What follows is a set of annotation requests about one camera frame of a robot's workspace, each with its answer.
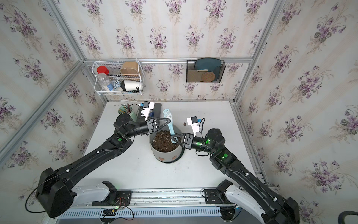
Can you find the white wire wall basket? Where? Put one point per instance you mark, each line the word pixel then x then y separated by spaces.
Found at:
pixel 116 78

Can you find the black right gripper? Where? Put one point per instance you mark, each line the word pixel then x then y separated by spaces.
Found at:
pixel 186 143

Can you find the black mesh wall organizer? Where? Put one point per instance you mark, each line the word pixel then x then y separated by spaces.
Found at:
pixel 194 76

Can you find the clear plastic bottle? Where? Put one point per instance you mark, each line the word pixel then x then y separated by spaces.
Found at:
pixel 105 82

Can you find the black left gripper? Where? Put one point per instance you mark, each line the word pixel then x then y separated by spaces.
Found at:
pixel 152 125

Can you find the red lidded jar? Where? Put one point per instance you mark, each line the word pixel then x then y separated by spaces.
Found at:
pixel 103 69

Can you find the teal plate in organizer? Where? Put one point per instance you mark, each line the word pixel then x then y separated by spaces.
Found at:
pixel 210 64

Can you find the dark grey book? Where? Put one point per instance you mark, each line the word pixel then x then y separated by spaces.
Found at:
pixel 154 111

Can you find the grey ceramic pot with soil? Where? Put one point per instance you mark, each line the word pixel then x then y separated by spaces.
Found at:
pixel 161 141

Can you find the light teal scrub brush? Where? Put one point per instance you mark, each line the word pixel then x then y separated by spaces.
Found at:
pixel 168 115

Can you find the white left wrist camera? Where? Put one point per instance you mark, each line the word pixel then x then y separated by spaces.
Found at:
pixel 146 108

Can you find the white cup black rim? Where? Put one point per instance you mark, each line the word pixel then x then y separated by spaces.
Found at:
pixel 128 85

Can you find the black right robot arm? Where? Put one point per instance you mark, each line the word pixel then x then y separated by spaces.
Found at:
pixel 244 188

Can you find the mint green pencil cup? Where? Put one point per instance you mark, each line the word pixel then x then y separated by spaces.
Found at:
pixel 128 109

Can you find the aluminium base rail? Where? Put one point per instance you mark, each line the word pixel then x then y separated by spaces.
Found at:
pixel 155 203

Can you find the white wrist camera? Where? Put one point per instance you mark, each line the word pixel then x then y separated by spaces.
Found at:
pixel 195 124
pixel 146 108

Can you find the black pot saucer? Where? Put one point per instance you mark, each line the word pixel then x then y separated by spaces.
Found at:
pixel 169 157

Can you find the small circuit board with wires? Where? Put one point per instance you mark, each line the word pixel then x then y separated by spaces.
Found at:
pixel 110 212

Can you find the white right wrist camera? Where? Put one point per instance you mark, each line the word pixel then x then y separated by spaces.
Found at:
pixel 195 124

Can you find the brown cardboard box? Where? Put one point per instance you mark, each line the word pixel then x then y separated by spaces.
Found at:
pixel 130 68

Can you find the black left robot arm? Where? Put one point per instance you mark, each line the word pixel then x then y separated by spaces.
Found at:
pixel 58 190

